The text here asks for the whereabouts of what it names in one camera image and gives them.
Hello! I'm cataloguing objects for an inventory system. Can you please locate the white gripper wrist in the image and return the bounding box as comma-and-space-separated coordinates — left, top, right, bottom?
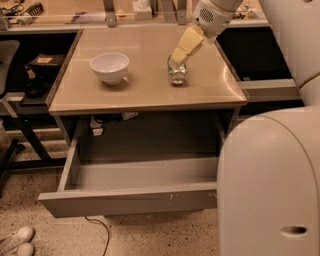
171, 0, 243, 65

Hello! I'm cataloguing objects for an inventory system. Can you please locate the green soda can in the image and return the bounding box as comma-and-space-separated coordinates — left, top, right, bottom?
167, 57, 188, 85

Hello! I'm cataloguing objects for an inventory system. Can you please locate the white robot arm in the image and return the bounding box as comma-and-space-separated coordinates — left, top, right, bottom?
217, 0, 320, 256

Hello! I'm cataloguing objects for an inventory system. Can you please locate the grey cabinet with beige top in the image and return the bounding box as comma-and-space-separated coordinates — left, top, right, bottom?
45, 23, 250, 148

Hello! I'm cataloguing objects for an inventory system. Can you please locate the white power adapter under top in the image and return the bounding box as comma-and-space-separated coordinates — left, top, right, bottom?
89, 116, 103, 136

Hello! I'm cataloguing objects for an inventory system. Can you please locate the grey open top drawer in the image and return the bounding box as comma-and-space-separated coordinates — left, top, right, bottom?
39, 120, 218, 218

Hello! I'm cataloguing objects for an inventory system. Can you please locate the white tissue box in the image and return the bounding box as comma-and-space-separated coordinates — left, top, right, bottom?
132, 0, 152, 20

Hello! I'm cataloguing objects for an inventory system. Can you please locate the white bowl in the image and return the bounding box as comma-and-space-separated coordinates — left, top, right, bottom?
90, 52, 129, 84

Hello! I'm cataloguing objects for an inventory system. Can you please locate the black box with label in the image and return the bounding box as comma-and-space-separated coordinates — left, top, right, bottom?
29, 54, 65, 67

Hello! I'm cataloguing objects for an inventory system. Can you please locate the black coiled tool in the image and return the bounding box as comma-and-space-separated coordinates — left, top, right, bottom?
17, 2, 44, 25

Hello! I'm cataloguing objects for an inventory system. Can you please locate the white sneaker upper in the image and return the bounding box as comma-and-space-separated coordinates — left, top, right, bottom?
0, 226, 35, 256

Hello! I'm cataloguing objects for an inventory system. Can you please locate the white sneaker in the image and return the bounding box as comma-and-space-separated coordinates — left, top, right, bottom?
4, 243, 34, 256
0, 226, 35, 256

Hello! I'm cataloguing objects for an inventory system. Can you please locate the white sneaker lower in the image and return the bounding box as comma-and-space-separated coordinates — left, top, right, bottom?
4, 243, 34, 256

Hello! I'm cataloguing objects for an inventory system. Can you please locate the black floor cable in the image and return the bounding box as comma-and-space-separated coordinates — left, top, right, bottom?
83, 215, 111, 256

